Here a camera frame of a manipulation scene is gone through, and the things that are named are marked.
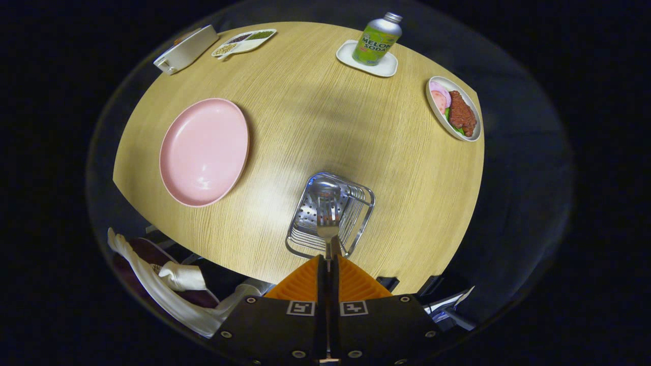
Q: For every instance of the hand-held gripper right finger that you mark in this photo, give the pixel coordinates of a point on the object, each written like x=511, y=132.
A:
x=335, y=284

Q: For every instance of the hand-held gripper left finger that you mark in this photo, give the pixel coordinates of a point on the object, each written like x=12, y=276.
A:
x=321, y=284

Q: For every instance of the crumpled white cloth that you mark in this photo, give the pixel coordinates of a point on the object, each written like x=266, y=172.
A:
x=183, y=277

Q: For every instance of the long white cloth strip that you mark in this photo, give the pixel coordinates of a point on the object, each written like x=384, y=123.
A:
x=152, y=287

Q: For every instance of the pink round plate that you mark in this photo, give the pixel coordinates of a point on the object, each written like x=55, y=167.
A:
x=203, y=152

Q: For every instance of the dark maroon seat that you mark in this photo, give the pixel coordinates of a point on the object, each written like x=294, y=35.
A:
x=145, y=251

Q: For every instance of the green lettuce leaf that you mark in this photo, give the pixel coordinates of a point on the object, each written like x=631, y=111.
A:
x=457, y=130

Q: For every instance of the white oval food plate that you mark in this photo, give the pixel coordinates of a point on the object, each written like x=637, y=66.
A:
x=436, y=114

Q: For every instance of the red-brown meat piece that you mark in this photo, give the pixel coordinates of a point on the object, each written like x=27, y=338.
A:
x=462, y=114

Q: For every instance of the pink ham slices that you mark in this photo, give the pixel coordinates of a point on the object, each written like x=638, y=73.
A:
x=440, y=99

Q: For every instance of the white square coaster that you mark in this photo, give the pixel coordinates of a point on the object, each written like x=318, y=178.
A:
x=386, y=68

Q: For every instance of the green soda bottle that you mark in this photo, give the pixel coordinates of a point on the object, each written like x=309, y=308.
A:
x=376, y=43

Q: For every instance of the white divided dish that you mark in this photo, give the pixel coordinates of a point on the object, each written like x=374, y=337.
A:
x=249, y=47

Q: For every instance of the yellow beans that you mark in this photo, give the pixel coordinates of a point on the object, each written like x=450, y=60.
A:
x=225, y=49

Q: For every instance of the green beans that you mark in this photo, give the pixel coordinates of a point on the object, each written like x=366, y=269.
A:
x=260, y=35

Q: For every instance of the dark red beans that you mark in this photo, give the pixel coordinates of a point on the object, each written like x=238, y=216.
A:
x=238, y=38

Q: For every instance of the cream white toaster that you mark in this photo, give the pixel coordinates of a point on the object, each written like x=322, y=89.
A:
x=188, y=51

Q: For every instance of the brown toast slice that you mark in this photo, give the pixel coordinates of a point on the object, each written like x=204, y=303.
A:
x=184, y=36

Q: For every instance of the black table bracket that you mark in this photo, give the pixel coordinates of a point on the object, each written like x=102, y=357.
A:
x=388, y=283

